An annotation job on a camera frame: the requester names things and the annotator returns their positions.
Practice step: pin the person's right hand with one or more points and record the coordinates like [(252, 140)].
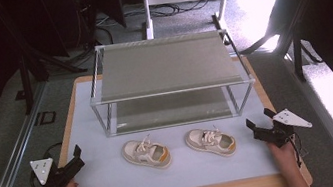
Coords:
[(284, 156)]

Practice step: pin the white table mat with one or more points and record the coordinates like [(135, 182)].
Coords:
[(108, 183)]

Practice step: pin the beige child's sneaker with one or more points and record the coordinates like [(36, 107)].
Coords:
[(147, 155), (211, 142)]

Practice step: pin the metal frame shoe rack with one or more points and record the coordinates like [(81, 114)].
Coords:
[(167, 66)]

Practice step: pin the black metal stand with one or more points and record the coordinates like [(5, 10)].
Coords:
[(27, 88), (298, 59)]

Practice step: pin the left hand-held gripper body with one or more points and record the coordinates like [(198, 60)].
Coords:
[(51, 177)]

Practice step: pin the black computer tower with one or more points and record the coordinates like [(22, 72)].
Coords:
[(86, 15)]

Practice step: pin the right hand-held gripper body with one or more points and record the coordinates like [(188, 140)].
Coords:
[(279, 134)]

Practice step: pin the black floor bracket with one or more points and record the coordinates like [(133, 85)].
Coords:
[(45, 118)]

